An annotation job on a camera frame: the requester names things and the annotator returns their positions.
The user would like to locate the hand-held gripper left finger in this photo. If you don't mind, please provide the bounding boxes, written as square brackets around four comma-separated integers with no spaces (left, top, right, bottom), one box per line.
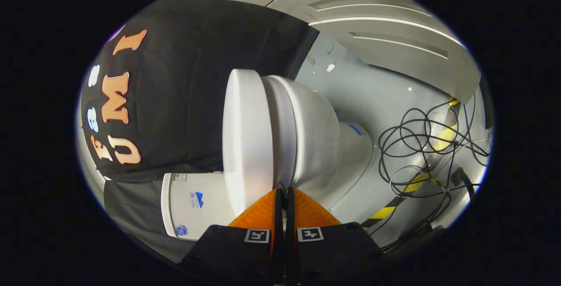
[182,188,286,286]

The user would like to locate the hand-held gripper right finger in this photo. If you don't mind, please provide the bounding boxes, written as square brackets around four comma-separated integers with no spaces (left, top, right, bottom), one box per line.
[287,186,386,286]

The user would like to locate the white toilet lid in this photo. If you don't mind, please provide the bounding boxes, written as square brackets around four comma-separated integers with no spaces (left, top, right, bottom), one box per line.
[222,68,276,216]

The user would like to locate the white ceramic toilet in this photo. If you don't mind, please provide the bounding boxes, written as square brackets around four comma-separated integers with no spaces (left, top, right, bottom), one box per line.
[161,75,374,241]

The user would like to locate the white toilet seat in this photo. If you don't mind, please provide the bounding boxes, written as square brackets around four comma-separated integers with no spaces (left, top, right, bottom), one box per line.
[262,75,298,189]

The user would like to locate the yellow black floor tape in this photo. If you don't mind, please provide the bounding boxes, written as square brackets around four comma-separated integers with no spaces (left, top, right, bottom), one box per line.
[362,97,461,229]

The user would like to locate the black backdrop cloth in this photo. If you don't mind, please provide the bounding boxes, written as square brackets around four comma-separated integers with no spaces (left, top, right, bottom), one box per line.
[80,0,320,265]

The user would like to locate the white panelled cabinet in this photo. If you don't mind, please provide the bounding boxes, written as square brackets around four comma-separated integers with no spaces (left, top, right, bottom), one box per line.
[213,0,482,104]

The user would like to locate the tangled black cables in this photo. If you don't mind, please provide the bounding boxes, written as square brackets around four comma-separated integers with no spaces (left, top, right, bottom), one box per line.
[378,93,494,251]

